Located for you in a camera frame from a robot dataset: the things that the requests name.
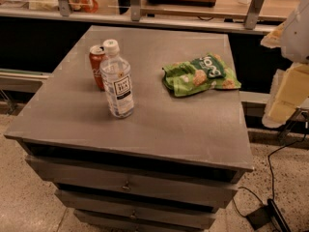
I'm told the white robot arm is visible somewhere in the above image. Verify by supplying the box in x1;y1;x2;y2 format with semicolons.
261;0;309;129

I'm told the green snack bag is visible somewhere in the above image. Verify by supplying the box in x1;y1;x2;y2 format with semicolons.
162;53;241;98

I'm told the black floor cable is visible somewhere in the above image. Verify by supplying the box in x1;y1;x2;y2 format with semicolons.
232;126;309;218

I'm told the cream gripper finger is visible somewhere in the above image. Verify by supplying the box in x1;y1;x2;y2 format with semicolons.
262;63;309;129
261;22;285;48

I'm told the wooden shelf counter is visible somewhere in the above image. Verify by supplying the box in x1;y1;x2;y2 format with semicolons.
0;0;300;35

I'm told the red cola can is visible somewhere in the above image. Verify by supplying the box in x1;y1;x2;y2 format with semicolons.
89;44;106;90

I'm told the black floor pedal box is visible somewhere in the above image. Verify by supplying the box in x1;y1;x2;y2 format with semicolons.
245;199;292;232

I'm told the grey drawer cabinet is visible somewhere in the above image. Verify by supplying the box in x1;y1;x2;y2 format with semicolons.
6;26;253;232

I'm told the clear plastic tea bottle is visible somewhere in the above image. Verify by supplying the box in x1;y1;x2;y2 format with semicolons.
99;39;134;118

